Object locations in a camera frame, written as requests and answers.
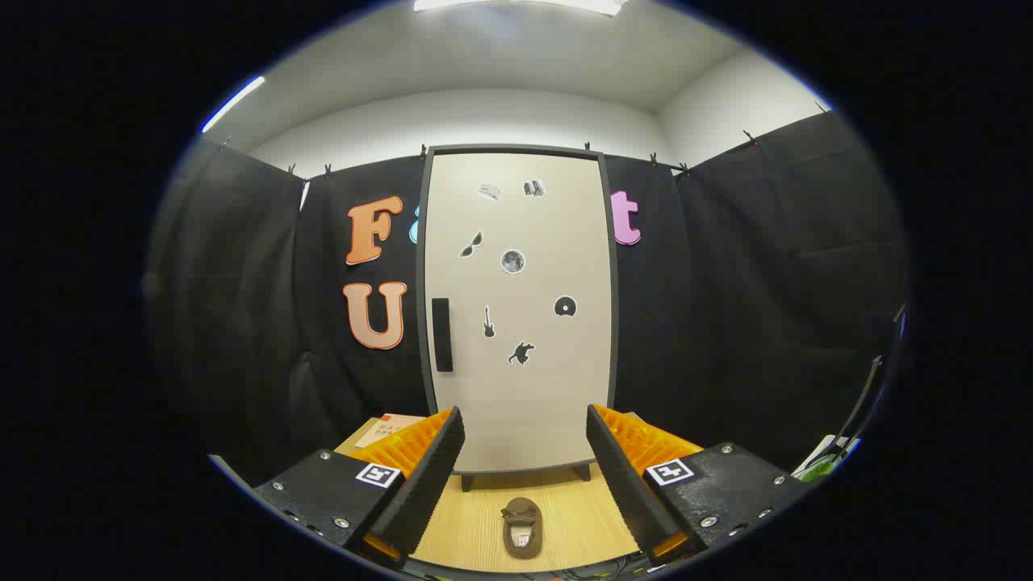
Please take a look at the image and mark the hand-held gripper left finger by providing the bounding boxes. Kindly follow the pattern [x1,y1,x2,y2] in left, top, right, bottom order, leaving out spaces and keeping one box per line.
[253,406,466,570]

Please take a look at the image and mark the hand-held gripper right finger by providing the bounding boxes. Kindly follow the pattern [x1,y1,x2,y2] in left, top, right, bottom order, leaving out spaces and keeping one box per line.
[586,403,810,567]

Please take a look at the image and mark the brown fluffy shoe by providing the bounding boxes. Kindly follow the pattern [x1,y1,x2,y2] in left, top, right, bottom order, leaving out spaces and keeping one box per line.
[500,497,544,560]

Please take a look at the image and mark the black door handle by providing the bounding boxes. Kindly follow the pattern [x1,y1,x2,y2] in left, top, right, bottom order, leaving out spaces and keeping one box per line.
[432,298,454,373]

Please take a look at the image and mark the dark grey shoe cabinet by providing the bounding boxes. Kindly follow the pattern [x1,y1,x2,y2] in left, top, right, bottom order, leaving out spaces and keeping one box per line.
[416,144,620,493]

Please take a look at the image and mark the beige book red label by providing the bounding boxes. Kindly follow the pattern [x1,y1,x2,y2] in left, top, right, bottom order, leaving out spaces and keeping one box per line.
[355,413,429,449]

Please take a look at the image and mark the black backdrop cloth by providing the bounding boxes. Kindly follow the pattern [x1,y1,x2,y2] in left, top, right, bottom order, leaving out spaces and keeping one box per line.
[149,105,909,485]

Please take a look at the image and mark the white side table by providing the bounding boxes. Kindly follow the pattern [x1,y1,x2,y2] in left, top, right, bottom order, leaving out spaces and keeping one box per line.
[795,434,860,483]

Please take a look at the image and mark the black metal stand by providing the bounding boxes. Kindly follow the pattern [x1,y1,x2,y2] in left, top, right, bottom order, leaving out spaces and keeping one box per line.
[835,305,907,453]

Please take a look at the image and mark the narrow ceiling light strip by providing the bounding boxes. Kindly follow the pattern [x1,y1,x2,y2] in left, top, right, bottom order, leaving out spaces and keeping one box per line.
[200,76,266,134]

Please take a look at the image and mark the wide ceiling light panel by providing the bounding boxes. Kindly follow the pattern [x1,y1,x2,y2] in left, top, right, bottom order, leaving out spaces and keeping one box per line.
[414,0,626,15]

